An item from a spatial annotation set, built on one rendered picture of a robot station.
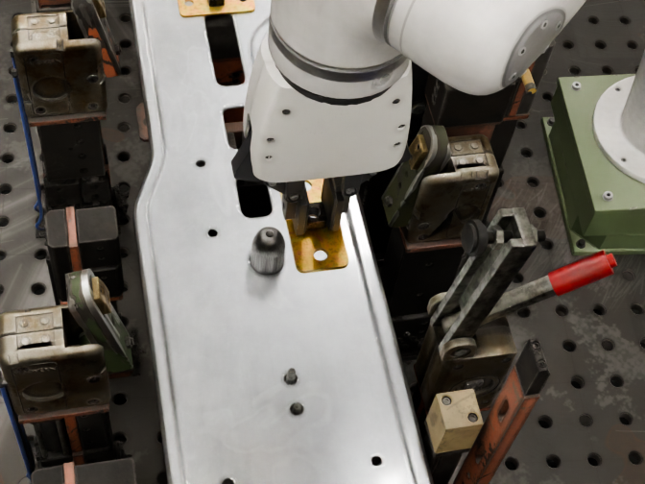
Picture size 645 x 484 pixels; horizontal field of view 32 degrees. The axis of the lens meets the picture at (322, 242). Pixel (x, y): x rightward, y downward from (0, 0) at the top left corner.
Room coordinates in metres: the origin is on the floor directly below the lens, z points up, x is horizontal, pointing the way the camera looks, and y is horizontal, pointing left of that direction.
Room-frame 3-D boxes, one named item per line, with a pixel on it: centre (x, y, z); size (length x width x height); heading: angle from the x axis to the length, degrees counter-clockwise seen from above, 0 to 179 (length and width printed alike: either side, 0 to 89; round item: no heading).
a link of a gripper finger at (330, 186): (0.47, -0.01, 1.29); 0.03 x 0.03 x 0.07; 20
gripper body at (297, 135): (0.46, 0.01, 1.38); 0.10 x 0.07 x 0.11; 110
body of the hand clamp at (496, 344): (0.51, -0.15, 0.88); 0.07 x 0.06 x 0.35; 109
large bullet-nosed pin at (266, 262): (0.58, 0.05, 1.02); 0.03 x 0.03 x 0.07
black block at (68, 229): (0.58, 0.23, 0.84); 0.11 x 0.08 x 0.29; 109
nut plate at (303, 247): (0.46, 0.01, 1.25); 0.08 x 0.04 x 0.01; 19
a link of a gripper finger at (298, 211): (0.45, 0.03, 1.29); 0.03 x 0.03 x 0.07; 20
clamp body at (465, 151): (0.69, -0.12, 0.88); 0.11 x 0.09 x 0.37; 109
